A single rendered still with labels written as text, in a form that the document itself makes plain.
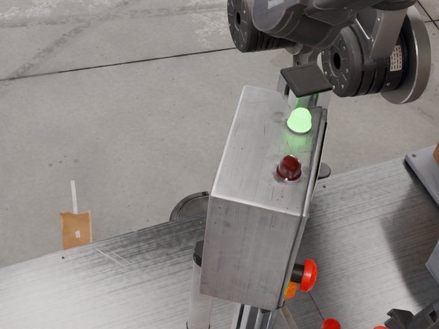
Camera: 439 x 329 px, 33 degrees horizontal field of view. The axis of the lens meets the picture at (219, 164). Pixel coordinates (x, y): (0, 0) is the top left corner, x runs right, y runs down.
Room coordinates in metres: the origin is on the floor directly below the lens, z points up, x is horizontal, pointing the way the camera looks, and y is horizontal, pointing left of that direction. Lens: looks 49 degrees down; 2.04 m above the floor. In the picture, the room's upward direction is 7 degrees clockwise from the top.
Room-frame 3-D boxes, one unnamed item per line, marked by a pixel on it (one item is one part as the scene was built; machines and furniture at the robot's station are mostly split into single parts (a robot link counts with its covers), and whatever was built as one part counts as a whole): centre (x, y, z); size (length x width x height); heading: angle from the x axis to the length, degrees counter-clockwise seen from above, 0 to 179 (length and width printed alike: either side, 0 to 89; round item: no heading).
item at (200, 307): (0.52, 0.00, 1.18); 0.04 x 0.04 x 0.21
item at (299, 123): (0.56, -0.08, 1.49); 0.03 x 0.03 x 0.02
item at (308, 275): (0.47, -0.11, 1.32); 0.04 x 0.03 x 0.04; 172
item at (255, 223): (0.53, -0.05, 1.38); 0.17 x 0.10 x 0.19; 172
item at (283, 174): (0.49, -0.07, 1.49); 0.03 x 0.03 x 0.02
